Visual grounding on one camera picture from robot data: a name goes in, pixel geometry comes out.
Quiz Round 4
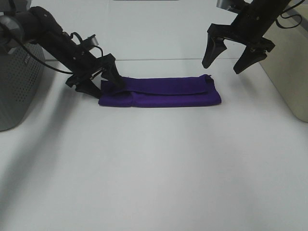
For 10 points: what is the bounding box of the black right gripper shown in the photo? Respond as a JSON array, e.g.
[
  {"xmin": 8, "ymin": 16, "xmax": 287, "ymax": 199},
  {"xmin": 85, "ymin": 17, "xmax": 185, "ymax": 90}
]
[{"xmin": 202, "ymin": 0, "xmax": 275, "ymax": 74}]

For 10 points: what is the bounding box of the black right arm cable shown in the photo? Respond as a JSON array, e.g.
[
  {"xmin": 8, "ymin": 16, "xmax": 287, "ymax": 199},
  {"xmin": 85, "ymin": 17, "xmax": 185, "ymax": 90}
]
[{"xmin": 275, "ymin": 0, "xmax": 306, "ymax": 29}]

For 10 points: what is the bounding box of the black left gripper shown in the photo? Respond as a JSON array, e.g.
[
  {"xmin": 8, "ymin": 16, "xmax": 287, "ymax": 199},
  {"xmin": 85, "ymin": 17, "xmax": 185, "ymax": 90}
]
[{"xmin": 49, "ymin": 32, "xmax": 125, "ymax": 98}]

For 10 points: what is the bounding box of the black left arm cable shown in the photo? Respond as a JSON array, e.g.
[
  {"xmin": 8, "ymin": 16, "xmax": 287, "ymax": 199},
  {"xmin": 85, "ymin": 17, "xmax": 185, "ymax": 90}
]
[{"xmin": 0, "ymin": 16, "xmax": 73, "ymax": 75}]

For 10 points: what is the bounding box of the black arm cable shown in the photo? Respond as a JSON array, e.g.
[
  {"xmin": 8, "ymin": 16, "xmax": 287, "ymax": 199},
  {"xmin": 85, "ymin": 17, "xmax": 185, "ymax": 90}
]
[
  {"xmin": 0, "ymin": 16, "xmax": 73, "ymax": 75},
  {"xmin": 275, "ymin": 0, "xmax": 306, "ymax": 29}
]

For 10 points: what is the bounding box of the beige storage bin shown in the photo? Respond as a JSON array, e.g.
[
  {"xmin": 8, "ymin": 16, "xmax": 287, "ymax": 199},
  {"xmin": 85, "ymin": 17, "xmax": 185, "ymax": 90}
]
[{"xmin": 260, "ymin": 4, "xmax": 308, "ymax": 122}]

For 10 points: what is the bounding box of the purple towel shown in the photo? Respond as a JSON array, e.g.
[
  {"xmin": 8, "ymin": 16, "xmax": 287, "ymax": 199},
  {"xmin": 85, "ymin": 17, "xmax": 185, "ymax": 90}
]
[{"xmin": 98, "ymin": 74, "xmax": 221, "ymax": 108}]

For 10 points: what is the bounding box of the grey perforated laundry basket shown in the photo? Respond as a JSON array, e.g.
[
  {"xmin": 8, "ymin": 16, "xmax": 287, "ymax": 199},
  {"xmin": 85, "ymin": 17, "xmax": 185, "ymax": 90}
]
[{"xmin": 0, "ymin": 47, "xmax": 44, "ymax": 131}]

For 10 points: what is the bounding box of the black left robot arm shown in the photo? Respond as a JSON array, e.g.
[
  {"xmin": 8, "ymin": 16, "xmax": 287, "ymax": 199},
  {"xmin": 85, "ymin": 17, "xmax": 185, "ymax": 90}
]
[{"xmin": 0, "ymin": 7, "xmax": 125, "ymax": 99}]

